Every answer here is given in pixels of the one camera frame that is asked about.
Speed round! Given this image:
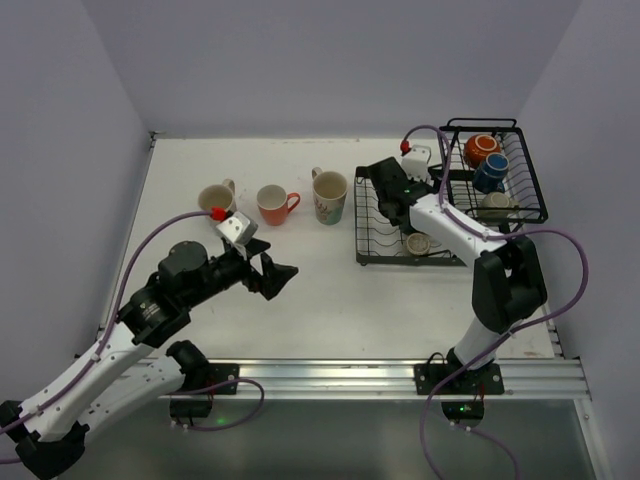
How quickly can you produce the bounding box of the orange ceramic mug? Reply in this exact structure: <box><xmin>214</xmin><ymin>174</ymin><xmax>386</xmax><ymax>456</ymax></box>
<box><xmin>256</xmin><ymin>184</ymin><xmax>301</xmax><ymax>226</ymax></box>

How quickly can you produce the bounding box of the tall floral cream mug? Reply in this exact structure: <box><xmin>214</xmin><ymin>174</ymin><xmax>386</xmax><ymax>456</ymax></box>
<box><xmin>311</xmin><ymin>167</ymin><xmax>348</xmax><ymax>225</ymax></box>

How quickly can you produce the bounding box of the beige ceramic mug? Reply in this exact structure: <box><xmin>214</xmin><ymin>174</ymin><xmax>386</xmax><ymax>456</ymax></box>
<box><xmin>197</xmin><ymin>179</ymin><xmax>237</xmax><ymax>212</ymax></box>

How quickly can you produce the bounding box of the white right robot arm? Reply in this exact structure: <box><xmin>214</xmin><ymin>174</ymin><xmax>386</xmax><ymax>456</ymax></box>
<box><xmin>356</xmin><ymin>157</ymin><xmax>548</xmax><ymax>371</ymax></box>

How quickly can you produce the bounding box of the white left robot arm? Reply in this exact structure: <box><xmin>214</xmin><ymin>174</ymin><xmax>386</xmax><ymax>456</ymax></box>
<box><xmin>1</xmin><ymin>240</ymin><xmax>299</xmax><ymax>479</ymax></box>

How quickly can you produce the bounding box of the small beige patterned cup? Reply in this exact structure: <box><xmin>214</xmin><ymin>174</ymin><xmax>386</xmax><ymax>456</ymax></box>
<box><xmin>405</xmin><ymin>232</ymin><xmax>432</xmax><ymax>257</ymax></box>

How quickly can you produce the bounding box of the orange round mug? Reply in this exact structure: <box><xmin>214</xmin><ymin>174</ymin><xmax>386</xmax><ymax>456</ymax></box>
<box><xmin>463</xmin><ymin>134</ymin><xmax>501</xmax><ymax>169</ymax></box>

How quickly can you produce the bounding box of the blue round mug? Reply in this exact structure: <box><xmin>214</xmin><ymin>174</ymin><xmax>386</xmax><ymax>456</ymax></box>
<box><xmin>472</xmin><ymin>153</ymin><xmax>510</xmax><ymax>194</ymax></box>

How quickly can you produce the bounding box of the cream round mug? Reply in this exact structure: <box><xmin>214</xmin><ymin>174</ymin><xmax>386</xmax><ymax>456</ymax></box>
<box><xmin>478</xmin><ymin>191</ymin><xmax>519</xmax><ymax>224</ymax></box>

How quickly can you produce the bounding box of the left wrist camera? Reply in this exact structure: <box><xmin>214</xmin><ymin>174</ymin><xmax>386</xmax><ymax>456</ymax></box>
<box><xmin>210</xmin><ymin>207</ymin><xmax>258</xmax><ymax>258</ymax></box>

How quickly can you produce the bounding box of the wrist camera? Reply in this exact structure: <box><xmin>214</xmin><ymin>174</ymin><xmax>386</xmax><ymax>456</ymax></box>
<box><xmin>400</xmin><ymin>140</ymin><xmax>432</xmax><ymax>183</ymax></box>
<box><xmin>210</xmin><ymin>207</ymin><xmax>258</xmax><ymax>258</ymax></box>

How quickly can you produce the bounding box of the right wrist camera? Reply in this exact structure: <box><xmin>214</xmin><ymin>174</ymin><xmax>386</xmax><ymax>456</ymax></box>
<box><xmin>400</xmin><ymin>140</ymin><xmax>432</xmax><ymax>183</ymax></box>

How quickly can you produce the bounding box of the black wire dish rack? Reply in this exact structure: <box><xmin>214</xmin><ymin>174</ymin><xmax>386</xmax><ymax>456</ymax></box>
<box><xmin>353</xmin><ymin>118</ymin><xmax>548</xmax><ymax>266</ymax></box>

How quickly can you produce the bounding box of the aluminium mounting rail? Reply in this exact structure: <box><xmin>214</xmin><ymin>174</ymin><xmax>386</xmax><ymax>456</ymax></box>
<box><xmin>233</xmin><ymin>358</ymin><xmax>591</xmax><ymax>401</ymax></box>

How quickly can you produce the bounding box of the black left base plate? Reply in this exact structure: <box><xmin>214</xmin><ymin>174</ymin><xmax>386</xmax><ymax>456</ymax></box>
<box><xmin>176</xmin><ymin>362</ymin><xmax>240</xmax><ymax>394</ymax></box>

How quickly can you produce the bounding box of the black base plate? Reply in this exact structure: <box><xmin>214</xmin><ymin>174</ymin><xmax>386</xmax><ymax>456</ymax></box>
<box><xmin>176</xmin><ymin>362</ymin><xmax>240</xmax><ymax>394</ymax></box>
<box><xmin>413</xmin><ymin>352</ymin><xmax>505</xmax><ymax>396</ymax></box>

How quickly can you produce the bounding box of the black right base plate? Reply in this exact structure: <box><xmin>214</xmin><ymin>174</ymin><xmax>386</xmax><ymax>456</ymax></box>
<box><xmin>413</xmin><ymin>352</ymin><xmax>505</xmax><ymax>396</ymax></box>

